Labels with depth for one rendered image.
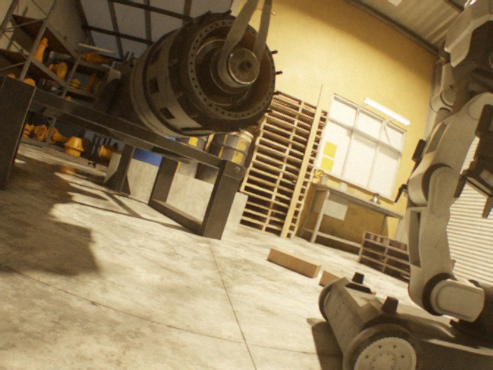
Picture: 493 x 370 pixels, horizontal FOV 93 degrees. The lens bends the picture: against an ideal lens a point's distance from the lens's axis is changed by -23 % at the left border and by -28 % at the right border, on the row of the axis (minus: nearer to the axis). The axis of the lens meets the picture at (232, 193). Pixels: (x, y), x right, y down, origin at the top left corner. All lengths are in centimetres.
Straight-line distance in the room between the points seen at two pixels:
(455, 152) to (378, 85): 649
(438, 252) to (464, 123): 43
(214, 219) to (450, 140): 187
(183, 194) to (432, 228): 315
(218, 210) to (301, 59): 486
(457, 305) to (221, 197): 190
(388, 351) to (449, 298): 32
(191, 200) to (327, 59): 461
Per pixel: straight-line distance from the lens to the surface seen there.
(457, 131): 109
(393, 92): 776
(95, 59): 1049
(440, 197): 97
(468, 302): 108
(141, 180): 377
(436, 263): 104
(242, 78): 112
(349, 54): 735
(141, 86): 136
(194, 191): 373
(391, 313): 84
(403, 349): 81
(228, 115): 114
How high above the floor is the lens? 38
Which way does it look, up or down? level
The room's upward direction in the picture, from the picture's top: 18 degrees clockwise
